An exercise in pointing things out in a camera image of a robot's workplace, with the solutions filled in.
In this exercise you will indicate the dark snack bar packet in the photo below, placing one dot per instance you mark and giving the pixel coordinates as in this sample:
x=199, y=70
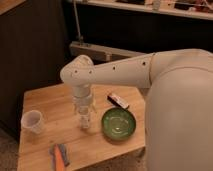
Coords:
x=117, y=100

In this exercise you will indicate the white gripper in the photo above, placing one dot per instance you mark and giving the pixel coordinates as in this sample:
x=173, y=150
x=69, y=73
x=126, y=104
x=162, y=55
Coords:
x=82, y=98

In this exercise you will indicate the green bowl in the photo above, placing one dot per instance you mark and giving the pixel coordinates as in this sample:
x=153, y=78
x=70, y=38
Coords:
x=118, y=124

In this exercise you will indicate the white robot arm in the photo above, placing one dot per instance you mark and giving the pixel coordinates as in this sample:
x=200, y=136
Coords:
x=179, y=103

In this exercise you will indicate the orange and grey tool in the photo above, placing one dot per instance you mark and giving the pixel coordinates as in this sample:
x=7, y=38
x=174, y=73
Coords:
x=59, y=157

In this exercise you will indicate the white ceramic cup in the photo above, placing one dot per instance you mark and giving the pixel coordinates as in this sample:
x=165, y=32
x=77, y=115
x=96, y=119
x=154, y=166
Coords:
x=33, y=121

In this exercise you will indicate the white counter shelf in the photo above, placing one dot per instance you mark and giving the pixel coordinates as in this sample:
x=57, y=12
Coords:
x=165, y=7

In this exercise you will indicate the grey metal bracket base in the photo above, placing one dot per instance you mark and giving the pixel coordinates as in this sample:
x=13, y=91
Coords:
x=100, y=53

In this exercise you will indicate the wooden table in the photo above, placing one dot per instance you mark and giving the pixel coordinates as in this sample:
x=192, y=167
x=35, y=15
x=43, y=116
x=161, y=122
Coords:
x=84, y=148

